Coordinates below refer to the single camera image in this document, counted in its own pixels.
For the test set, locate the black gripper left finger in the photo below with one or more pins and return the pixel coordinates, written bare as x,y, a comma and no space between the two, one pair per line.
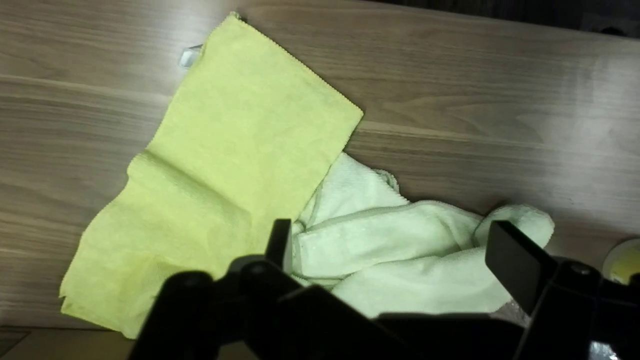
221,312

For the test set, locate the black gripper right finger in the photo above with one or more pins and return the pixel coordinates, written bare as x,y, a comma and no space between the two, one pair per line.
580,312

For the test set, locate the pale green towel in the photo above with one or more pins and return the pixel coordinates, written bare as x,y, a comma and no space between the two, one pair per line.
401,252

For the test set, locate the yellow cloth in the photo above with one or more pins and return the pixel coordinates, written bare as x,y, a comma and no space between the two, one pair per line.
233,133

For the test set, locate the small white paper scrap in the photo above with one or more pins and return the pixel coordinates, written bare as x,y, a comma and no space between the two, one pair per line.
191,55

